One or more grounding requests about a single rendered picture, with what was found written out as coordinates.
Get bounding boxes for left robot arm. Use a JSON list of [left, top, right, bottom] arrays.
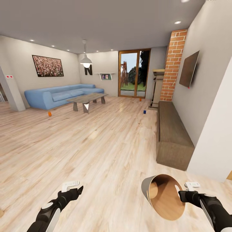
[[27, 180, 83, 232]]

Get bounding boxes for trash can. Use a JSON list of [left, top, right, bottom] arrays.
[[141, 174, 186, 221]]

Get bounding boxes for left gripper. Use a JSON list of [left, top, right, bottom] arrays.
[[58, 186, 83, 206]]

